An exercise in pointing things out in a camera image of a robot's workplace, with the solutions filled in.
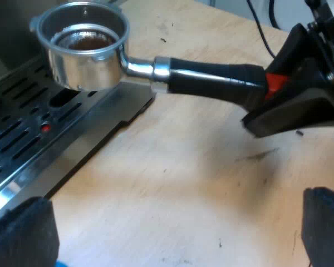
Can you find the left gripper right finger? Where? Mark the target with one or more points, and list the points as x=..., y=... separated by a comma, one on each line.
x=325, y=225

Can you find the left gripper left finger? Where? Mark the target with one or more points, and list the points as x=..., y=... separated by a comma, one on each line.
x=22, y=236

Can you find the blue tamper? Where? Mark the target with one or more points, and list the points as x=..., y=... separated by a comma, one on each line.
x=63, y=264

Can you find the steel espresso machine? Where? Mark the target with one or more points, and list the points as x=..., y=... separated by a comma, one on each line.
x=30, y=139

